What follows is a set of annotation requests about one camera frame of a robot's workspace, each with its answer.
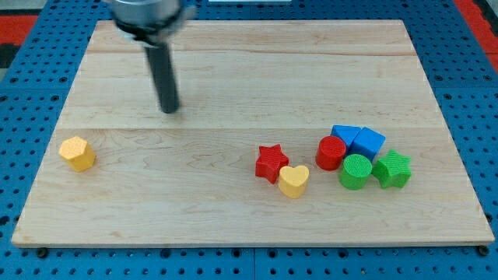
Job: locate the green cylinder block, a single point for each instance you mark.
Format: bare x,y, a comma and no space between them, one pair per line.
356,170

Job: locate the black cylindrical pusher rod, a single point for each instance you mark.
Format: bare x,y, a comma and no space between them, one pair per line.
162,72

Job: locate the red star block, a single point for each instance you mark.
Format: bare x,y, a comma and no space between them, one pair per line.
270,161

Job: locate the blue cube block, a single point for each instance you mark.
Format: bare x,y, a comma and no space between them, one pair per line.
367,143

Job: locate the red cylinder block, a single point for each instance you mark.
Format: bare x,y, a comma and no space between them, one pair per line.
330,152

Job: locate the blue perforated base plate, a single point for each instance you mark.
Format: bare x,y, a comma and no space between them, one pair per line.
38,80

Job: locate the light wooden board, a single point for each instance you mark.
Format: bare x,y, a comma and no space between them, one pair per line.
188,179

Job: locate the yellow hexagon block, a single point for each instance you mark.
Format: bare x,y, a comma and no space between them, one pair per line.
77,153

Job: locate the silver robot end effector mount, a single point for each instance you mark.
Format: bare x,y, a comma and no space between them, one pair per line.
150,21

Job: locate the blue triangular block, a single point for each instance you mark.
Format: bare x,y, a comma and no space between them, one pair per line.
346,133

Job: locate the green star block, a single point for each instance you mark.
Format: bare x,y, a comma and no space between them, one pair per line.
392,170

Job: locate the yellow heart block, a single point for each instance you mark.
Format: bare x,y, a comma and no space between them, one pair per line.
293,180

